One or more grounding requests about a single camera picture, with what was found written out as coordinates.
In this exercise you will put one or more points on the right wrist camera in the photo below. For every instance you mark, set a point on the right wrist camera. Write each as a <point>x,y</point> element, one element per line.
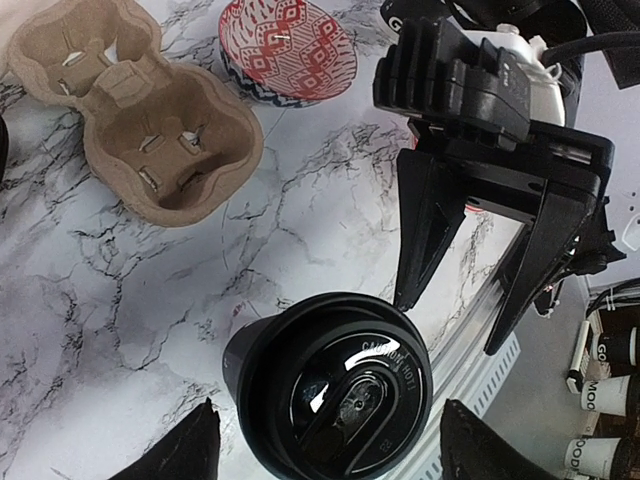
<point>489,85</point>

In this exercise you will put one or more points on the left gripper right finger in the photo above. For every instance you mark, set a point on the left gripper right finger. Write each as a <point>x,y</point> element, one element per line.
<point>470,449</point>

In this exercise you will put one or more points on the aluminium front rail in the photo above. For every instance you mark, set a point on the aluminium front rail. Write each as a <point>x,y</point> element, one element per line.
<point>521,390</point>

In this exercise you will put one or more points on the spare cups outside enclosure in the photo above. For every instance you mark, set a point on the spare cups outside enclosure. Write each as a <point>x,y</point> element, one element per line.
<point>591,457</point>

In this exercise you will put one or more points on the black paper coffee cup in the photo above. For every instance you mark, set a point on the black paper coffee cup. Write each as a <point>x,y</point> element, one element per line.
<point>392,13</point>

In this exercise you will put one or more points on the red patterned bowl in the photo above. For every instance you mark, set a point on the red patterned bowl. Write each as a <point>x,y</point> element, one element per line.
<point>290,54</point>

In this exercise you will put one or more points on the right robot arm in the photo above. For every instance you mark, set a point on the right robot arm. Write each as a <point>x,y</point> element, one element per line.
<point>563,26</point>

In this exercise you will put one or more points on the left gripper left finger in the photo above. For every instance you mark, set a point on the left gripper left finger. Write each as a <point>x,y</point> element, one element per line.
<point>190,450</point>

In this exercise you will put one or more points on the cardboard cup carrier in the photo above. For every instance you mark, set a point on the cardboard cup carrier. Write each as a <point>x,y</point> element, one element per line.
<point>169,139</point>

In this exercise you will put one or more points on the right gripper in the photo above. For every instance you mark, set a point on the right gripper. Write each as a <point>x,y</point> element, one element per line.
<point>555,181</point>

